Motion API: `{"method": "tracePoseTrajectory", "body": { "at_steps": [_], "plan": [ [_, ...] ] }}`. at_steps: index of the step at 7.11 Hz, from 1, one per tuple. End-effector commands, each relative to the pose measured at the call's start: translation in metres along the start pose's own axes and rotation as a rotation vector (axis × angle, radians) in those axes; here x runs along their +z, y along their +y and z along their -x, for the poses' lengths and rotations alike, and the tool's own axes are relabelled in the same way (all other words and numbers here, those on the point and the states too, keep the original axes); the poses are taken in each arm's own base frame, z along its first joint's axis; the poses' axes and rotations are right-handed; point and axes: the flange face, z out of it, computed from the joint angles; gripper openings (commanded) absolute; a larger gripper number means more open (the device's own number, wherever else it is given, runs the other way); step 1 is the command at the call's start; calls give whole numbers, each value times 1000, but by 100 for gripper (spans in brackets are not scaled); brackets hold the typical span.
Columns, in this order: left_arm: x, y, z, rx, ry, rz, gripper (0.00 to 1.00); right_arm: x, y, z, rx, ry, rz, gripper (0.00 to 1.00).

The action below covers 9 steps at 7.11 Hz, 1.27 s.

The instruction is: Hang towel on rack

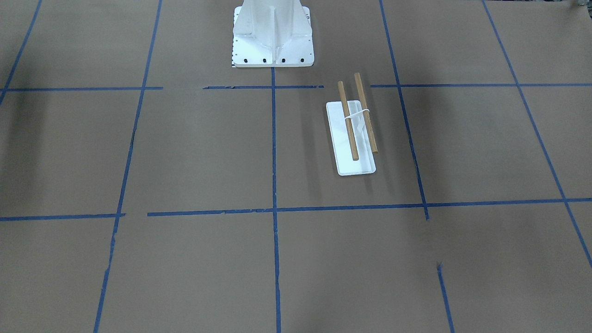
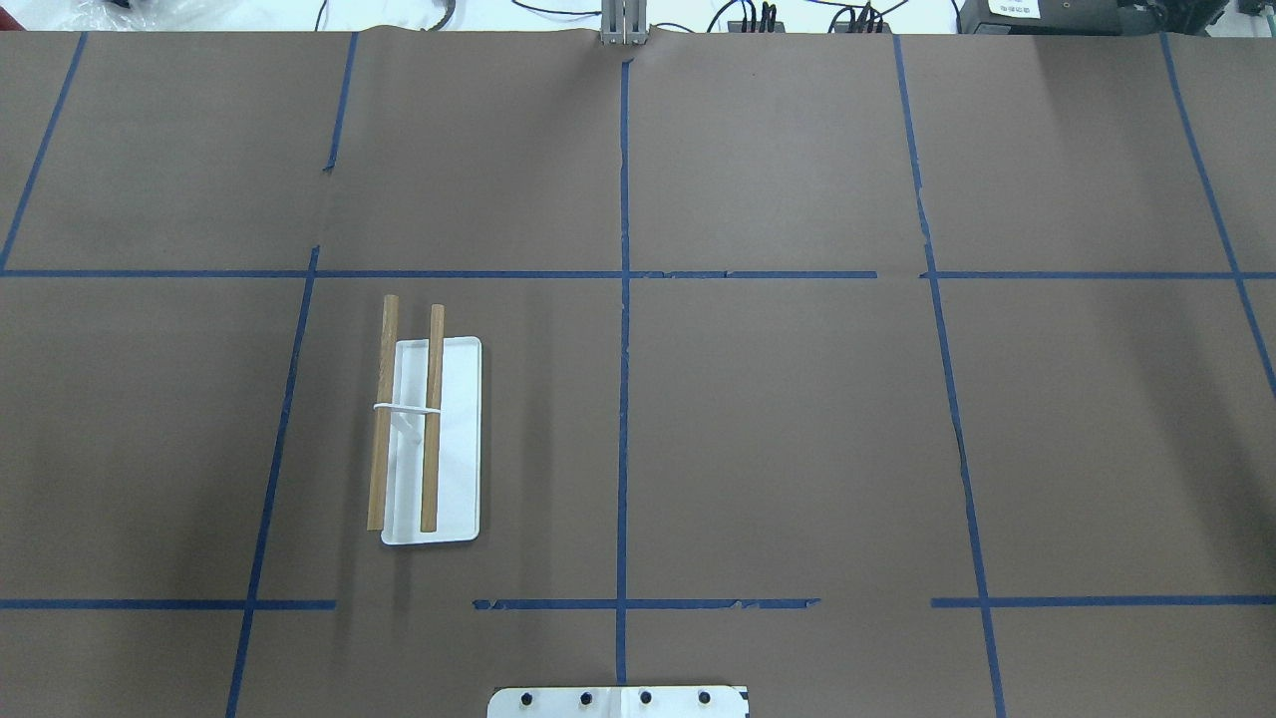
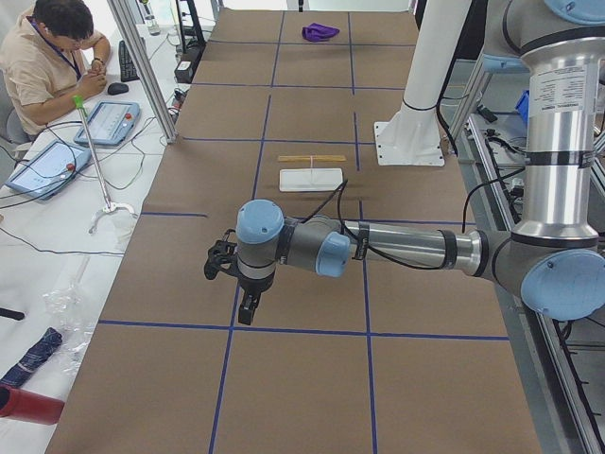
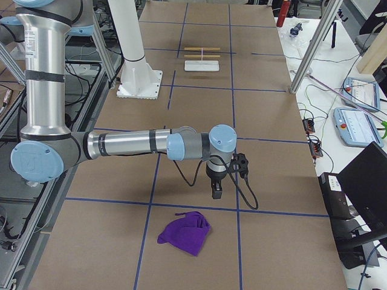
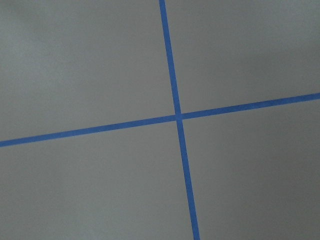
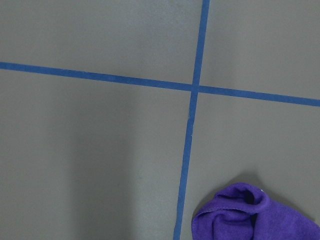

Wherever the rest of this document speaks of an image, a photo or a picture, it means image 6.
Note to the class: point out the purple microfiber towel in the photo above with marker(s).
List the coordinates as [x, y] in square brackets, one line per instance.
[245, 212]

